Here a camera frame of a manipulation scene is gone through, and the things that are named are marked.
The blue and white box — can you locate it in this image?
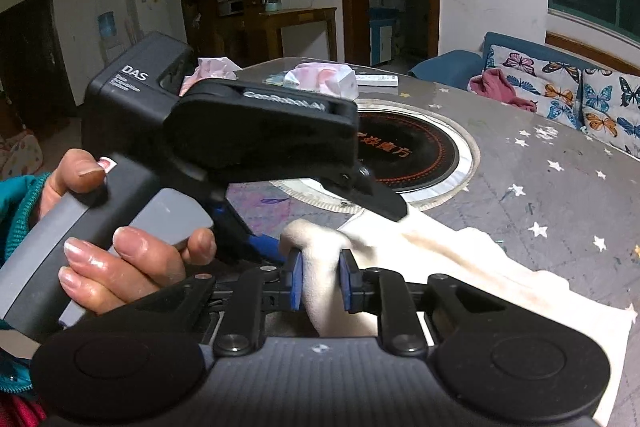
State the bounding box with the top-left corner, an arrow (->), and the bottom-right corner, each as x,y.
369,7 -> 402,64

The pink garment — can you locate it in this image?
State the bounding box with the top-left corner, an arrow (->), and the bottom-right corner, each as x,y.
466,67 -> 539,114

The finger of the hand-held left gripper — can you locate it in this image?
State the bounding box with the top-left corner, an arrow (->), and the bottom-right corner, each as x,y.
320,159 -> 409,223
214,199 -> 294,268

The round built-in induction cooktop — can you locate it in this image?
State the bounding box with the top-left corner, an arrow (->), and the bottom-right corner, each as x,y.
269,98 -> 482,214

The pastel tissue pack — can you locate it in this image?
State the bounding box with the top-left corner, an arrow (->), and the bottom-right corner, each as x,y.
284,62 -> 359,100

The person's clothed body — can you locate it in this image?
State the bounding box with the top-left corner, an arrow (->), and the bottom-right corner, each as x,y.
0,346 -> 49,427

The white remote control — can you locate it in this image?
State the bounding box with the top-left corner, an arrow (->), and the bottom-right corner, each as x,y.
354,74 -> 400,88

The wooden side table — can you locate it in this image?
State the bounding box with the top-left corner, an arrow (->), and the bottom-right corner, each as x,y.
258,6 -> 339,64

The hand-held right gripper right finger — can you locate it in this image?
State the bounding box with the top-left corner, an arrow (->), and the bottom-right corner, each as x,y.
339,249 -> 502,359

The white and pink tissue pack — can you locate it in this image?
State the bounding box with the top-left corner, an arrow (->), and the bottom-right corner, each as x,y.
179,56 -> 243,98

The butterfly print cushion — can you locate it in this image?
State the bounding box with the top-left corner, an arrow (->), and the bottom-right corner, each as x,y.
579,68 -> 640,158
486,48 -> 585,128

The water dispenser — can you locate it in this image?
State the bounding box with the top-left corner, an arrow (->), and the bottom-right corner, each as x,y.
96,11 -> 127,64

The polka dot bag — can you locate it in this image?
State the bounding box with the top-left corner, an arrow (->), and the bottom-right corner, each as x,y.
0,131 -> 45,182

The white cloth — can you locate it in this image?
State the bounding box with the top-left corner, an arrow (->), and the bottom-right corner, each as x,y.
279,206 -> 640,427

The person's left hand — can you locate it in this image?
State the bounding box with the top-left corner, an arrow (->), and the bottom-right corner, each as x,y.
39,148 -> 219,315

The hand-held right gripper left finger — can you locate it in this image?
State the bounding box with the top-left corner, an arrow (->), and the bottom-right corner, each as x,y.
131,249 -> 304,359

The white refrigerator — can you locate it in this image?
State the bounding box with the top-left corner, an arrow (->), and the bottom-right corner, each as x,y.
131,0 -> 169,46

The blue sofa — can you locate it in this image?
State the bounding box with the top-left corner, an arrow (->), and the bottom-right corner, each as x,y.
407,31 -> 640,160

